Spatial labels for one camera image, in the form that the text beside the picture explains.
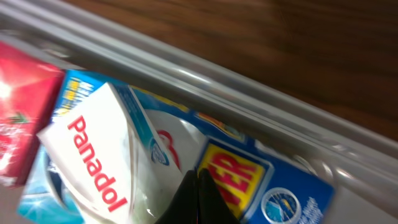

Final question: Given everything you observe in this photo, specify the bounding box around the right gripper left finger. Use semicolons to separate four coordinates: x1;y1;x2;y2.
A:
155;170;198;224

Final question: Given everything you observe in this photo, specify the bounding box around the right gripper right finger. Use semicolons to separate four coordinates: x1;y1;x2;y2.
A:
198;169;239;224

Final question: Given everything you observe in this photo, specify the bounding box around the blue Kool Fever box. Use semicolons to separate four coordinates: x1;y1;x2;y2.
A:
17;70;334;223

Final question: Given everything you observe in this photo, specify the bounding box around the white Panadol box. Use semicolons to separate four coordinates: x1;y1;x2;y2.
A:
38;83;182;223

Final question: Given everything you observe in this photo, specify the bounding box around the clear plastic container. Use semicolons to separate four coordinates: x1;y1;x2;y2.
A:
1;0;397;223

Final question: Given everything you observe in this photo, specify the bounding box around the red Panadol box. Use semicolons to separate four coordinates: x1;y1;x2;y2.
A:
1;43;64;187

